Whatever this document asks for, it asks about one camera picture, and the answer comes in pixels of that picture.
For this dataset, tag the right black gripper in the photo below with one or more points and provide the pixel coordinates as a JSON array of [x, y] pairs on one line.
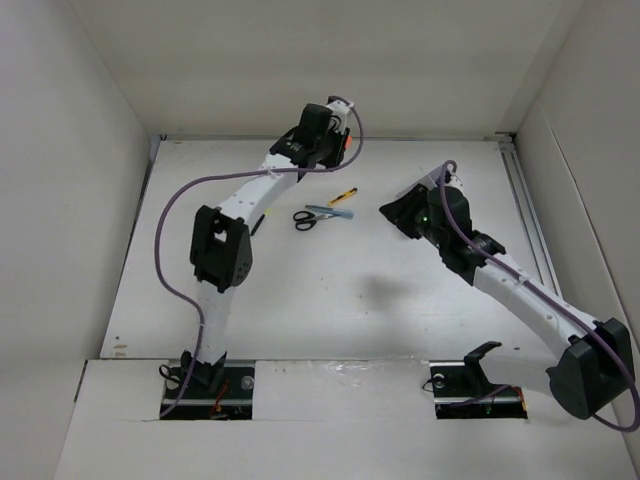
[[401, 211]]

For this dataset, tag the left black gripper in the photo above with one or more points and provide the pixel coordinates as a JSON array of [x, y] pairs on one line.
[[340, 140]]

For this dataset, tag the black handled scissors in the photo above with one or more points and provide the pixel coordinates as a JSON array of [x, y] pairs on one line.
[[305, 220]]

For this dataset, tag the yellow cap highlighter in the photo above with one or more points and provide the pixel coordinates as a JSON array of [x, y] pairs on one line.
[[259, 222]]

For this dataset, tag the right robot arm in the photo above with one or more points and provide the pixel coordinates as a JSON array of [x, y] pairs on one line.
[[590, 363]]

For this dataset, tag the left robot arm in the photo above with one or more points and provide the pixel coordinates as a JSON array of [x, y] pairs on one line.
[[221, 251]]

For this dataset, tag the white three-compartment container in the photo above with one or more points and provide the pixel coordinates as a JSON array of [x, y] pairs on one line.
[[430, 181]]

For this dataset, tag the yellow utility knife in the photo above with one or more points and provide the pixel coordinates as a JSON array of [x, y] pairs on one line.
[[343, 196]]

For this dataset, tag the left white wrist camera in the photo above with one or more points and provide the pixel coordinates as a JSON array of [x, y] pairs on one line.
[[341, 108]]

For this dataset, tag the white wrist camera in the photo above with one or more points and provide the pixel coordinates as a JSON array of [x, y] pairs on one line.
[[453, 181], [341, 108]]

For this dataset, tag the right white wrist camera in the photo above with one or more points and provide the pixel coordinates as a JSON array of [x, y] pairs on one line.
[[453, 181]]

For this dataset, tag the aluminium side rail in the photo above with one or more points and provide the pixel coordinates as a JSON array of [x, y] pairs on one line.
[[537, 240]]

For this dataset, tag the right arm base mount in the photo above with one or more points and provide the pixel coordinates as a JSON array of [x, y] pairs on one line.
[[462, 391]]

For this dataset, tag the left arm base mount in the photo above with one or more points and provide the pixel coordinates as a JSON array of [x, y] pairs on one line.
[[220, 392]]

